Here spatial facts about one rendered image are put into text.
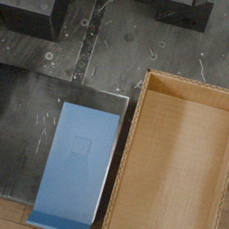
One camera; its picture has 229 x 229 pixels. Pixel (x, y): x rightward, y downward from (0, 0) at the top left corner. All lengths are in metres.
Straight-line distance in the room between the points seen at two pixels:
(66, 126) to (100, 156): 0.06
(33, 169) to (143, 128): 0.14
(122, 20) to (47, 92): 0.14
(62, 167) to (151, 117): 0.13
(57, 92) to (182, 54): 0.17
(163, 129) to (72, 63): 0.14
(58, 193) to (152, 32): 0.24
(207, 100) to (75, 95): 0.16
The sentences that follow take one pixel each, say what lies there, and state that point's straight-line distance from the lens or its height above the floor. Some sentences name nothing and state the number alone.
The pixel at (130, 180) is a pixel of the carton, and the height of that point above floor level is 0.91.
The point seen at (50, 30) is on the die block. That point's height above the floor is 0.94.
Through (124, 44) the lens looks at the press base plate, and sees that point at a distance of 0.81.
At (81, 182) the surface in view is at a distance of 0.74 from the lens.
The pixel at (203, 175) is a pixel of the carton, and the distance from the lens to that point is 0.77.
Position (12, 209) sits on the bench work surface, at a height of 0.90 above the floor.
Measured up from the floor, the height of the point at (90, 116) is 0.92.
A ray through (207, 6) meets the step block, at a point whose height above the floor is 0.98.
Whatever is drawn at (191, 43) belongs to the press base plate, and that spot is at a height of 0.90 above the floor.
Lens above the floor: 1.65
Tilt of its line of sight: 75 degrees down
